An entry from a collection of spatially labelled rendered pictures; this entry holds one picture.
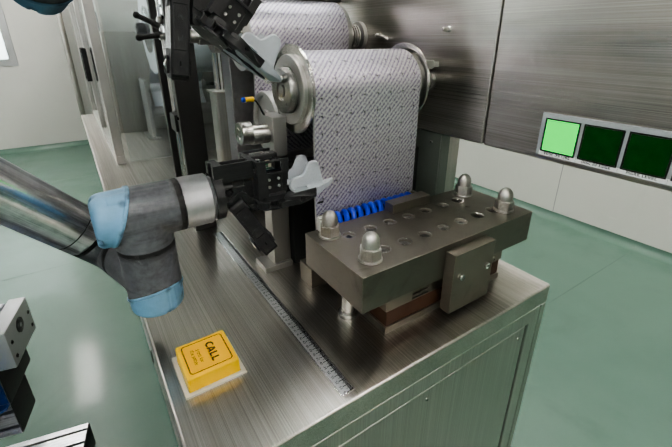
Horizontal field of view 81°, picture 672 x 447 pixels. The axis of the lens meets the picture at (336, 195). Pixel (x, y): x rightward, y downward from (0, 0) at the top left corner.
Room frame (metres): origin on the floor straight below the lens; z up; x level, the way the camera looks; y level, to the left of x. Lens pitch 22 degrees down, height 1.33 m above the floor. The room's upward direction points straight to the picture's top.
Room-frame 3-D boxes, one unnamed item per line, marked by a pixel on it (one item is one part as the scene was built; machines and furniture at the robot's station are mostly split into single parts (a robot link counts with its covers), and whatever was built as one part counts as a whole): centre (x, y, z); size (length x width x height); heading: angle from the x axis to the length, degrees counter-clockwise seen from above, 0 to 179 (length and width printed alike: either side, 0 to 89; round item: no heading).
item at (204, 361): (0.42, 0.18, 0.91); 0.07 x 0.07 x 0.02; 34
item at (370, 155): (0.70, -0.06, 1.12); 0.23 x 0.01 x 0.18; 124
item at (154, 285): (0.50, 0.28, 1.01); 0.11 x 0.08 x 0.11; 51
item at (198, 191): (0.53, 0.21, 1.11); 0.08 x 0.05 x 0.08; 34
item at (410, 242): (0.62, -0.16, 1.00); 0.40 x 0.16 x 0.06; 124
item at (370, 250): (0.50, -0.05, 1.05); 0.04 x 0.04 x 0.04
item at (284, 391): (1.49, 0.56, 0.88); 2.52 x 0.66 x 0.04; 34
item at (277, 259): (0.69, 0.13, 1.05); 0.06 x 0.05 x 0.31; 124
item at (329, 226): (0.57, 0.01, 1.05); 0.04 x 0.04 x 0.04
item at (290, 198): (0.59, 0.07, 1.09); 0.09 x 0.05 x 0.02; 122
